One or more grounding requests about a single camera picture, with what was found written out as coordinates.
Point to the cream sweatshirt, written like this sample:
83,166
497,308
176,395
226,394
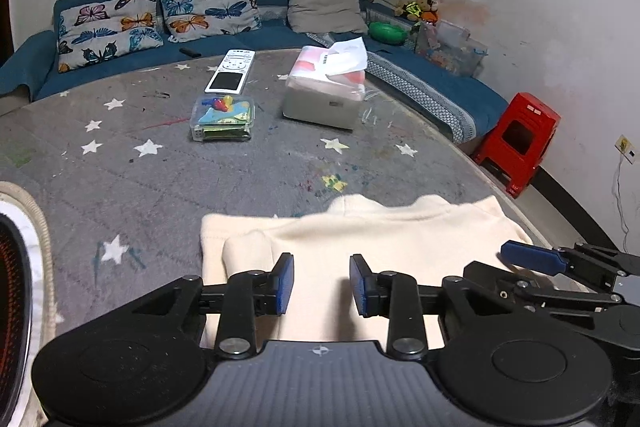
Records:
400,232

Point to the round black induction cooker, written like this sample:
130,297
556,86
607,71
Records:
10,267

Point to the small black remote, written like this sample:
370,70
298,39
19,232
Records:
190,52

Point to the clear plastic toy box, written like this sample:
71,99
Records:
222,119

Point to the clear storage container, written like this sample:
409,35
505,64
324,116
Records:
450,49

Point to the blue corner sofa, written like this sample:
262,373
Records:
30,67

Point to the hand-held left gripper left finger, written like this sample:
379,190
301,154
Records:
282,283

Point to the square butterfly print pillow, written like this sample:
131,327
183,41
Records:
210,2

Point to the white remote control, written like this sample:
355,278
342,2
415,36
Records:
230,74

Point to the white tissue box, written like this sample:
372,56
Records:
320,104

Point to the brown plush bear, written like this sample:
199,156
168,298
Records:
429,11

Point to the red plastic stool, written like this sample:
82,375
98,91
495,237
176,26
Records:
525,127

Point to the wide butterfly print pillow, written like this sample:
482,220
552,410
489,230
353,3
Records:
105,32

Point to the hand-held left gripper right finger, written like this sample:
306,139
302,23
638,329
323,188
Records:
360,285

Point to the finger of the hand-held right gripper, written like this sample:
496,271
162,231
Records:
492,279
535,257

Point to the beige pillow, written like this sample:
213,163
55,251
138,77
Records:
325,7

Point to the yellow green toy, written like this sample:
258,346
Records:
409,8

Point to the white wall socket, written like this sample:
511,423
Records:
627,149

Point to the grey star-print tablecloth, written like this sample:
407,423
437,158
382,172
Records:
150,187

